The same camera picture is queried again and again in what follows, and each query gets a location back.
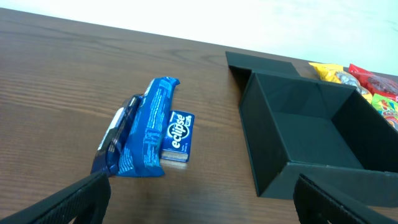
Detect blue Eclipse mints box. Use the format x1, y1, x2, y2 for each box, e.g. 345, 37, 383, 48
160, 110, 195, 162

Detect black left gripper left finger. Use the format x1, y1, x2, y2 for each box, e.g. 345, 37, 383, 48
1, 172, 111, 224

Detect blue Oreo cookie pack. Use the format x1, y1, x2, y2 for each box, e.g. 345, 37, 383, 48
117, 77, 180, 177

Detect dark blue chocolate bar wrapper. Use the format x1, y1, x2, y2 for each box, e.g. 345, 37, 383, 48
91, 95, 142, 177

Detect red Hacks candy bag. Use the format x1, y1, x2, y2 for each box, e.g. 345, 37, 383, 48
348, 63, 397, 102

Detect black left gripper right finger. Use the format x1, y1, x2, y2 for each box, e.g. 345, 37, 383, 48
293, 174, 397, 224

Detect green Haribo worms bag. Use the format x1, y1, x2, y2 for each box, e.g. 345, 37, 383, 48
371, 94, 398, 129

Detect black open gift box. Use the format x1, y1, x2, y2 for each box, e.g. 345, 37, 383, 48
226, 52, 397, 207

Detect yellow sunflower seed bag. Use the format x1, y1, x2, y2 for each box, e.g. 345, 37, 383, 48
308, 62, 373, 103

